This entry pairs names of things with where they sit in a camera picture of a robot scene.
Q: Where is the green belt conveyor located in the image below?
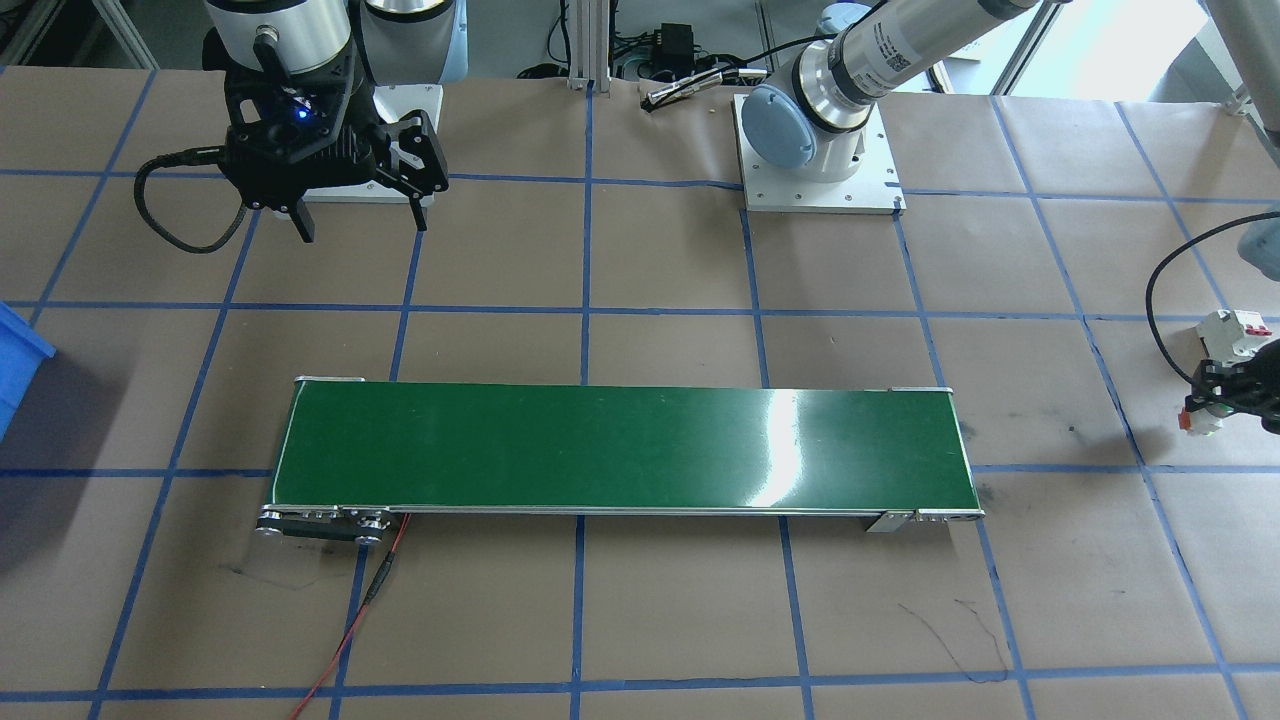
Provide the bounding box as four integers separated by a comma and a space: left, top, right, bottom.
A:
255, 376, 987, 547

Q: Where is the white circuit breaker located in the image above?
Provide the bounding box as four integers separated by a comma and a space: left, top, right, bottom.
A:
1196, 308, 1277, 367

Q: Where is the black power adapter box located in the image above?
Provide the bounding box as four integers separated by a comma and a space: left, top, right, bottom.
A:
655, 22, 701, 69

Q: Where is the silver metal connector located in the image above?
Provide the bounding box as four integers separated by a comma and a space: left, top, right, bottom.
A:
643, 68, 724, 111

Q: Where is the blue open-front plastic bin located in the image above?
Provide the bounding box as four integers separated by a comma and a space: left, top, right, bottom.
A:
0, 300, 57, 443

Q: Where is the red black power cable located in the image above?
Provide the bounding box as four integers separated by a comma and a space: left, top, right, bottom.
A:
288, 512, 411, 720

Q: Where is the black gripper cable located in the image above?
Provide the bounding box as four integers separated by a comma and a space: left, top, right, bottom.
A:
134, 147, 253, 255
1144, 210, 1280, 386

